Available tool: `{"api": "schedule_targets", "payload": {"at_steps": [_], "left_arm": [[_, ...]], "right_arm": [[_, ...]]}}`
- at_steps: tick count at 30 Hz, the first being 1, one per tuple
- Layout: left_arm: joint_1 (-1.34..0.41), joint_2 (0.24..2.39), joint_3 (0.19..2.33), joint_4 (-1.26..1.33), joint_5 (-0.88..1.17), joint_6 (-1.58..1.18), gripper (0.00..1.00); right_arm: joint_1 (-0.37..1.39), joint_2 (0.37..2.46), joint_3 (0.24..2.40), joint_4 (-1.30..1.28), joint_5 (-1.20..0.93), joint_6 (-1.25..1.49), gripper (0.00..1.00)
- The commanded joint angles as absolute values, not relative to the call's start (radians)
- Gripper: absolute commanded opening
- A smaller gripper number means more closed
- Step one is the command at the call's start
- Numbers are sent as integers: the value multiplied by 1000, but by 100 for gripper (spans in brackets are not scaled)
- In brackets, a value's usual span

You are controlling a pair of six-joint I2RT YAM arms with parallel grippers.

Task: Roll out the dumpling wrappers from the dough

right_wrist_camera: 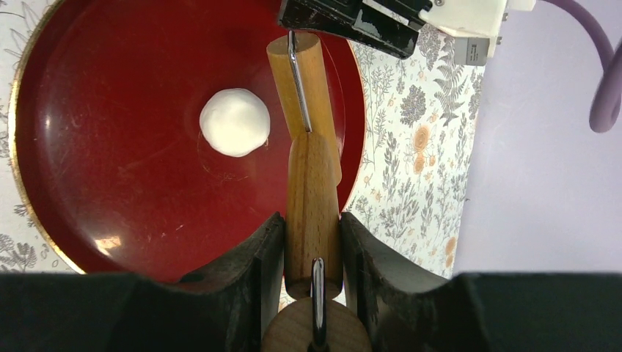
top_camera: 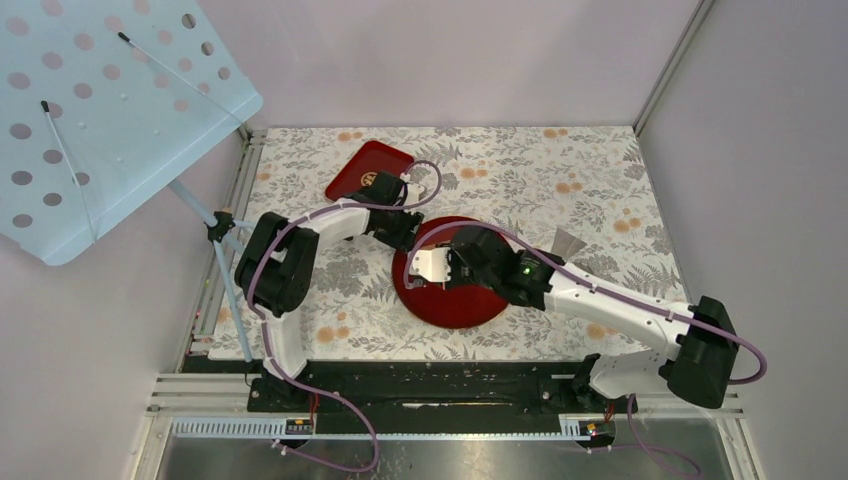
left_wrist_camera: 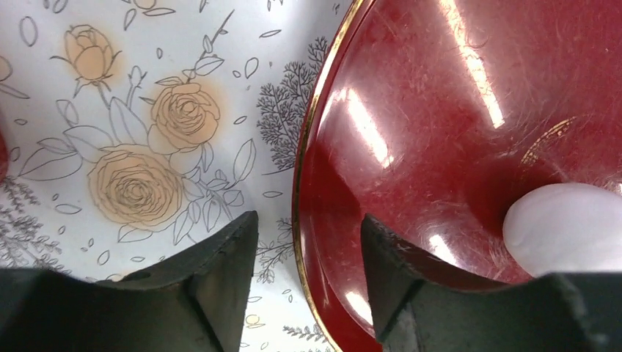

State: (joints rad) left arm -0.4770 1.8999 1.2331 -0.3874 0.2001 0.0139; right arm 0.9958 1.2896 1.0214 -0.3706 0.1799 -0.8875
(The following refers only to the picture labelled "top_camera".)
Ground round red tray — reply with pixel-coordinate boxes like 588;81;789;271
391;251;508;329

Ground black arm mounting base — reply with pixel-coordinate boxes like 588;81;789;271
249;360;628;415

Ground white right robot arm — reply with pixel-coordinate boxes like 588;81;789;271
437;225;739;412

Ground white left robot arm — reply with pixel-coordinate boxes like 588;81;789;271
233;172;441;411

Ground rectangular red tray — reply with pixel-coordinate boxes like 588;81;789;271
324;140;414;201

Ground floral table mat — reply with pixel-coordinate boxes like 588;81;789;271
241;126;686;361

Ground light blue music stand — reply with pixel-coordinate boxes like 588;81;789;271
0;0;265;364

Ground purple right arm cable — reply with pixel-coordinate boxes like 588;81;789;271
402;221;770;480

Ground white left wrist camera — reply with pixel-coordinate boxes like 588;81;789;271
400;182;427;206

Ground metal scraper wooden handle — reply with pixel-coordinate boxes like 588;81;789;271
550;227;587;260

